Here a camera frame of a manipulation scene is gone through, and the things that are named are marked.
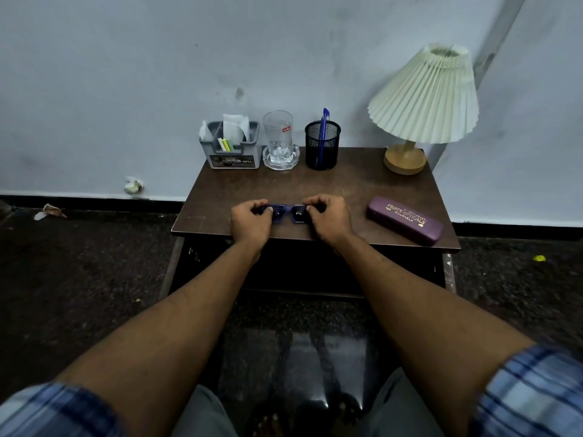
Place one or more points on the person's left fingers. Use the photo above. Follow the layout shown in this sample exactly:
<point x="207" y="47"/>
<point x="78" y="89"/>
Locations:
<point x="258" y="206"/>

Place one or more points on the flat paper litter scrap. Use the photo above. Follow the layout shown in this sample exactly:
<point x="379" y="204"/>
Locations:
<point x="49" y="212"/>

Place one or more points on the purple glasses case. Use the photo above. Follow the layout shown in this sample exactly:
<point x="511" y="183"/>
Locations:
<point x="403" y="220"/>

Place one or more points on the blue pen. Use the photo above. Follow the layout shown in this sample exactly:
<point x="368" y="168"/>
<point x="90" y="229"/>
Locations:
<point x="324" y="120"/>

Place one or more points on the blue plaid shirt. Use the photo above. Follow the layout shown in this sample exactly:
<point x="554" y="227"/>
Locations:
<point x="533" y="395"/>

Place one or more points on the person's left forearm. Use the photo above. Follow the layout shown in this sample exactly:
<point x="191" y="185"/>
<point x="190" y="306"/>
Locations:
<point x="182" y="323"/>

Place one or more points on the person's left hand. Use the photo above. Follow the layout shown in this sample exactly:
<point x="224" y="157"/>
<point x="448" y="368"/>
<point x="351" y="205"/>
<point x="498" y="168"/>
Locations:
<point x="248" y="225"/>

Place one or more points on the person's foot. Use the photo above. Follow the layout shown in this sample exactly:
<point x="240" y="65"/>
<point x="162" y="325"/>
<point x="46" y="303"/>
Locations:
<point x="271" y="421"/>
<point x="339" y="411"/>

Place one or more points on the person's right hand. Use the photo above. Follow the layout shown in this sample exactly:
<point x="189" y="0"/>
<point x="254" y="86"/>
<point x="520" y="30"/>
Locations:
<point x="332" y="220"/>

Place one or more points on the cream pleated table lamp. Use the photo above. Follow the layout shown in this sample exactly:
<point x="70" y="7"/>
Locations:
<point x="428" y="95"/>

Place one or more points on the small white packet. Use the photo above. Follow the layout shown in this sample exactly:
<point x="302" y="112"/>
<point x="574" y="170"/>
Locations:
<point x="205" y="131"/>

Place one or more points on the grey plastic desk organizer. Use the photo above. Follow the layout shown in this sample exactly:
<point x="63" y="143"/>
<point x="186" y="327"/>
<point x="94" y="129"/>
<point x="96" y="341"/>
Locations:
<point x="232" y="159"/>

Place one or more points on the crumpled white paper litter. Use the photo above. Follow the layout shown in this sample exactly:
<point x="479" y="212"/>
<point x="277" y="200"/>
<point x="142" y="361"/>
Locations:
<point x="133" y="186"/>

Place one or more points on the black mesh pen holder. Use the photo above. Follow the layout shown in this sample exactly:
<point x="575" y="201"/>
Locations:
<point x="322" y="152"/>

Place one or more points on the clear drinking glass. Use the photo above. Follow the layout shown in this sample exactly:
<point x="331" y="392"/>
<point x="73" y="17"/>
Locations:
<point x="278" y="131"/>

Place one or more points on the person's right foot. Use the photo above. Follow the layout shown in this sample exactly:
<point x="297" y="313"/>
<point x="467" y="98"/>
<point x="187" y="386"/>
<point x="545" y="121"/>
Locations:
<point x="339" y="411"/>

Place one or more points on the white tissue paper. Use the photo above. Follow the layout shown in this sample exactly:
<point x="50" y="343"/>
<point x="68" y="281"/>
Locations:
<point x="236" y="125"/>

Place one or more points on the person's right fingers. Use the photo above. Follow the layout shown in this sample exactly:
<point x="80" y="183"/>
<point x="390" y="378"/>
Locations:
<point x="316" y="203"/>

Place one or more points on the blue sunglasses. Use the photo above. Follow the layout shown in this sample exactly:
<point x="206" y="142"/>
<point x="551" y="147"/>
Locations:
<point x="289" y="213"/>

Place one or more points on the yellow green sticks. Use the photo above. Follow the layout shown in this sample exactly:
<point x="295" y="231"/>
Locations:
<point x="224" y="144"/>

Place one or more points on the person's left foot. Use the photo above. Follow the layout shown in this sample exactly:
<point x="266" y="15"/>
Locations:
<point x="271" y="421"/>

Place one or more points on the person's right forearm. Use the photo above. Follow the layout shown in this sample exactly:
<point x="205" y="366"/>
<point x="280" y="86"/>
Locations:
<point x="410" y="304"/>

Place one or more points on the grey diagonal wall pipe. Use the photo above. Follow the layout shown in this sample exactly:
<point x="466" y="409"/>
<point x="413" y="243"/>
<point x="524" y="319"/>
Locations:
<point x="498" y="38"/>

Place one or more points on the brown wooden table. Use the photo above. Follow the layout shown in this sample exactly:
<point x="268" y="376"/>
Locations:
<point x="319" y="186"/>

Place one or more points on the grey shorts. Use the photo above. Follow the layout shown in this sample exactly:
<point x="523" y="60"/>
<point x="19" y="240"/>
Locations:
<point x="401" y="409"/>

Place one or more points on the clear glass ashtray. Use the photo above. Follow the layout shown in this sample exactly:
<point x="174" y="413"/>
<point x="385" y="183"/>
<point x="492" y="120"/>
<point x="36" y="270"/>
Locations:
<point x="268" y="162"/>

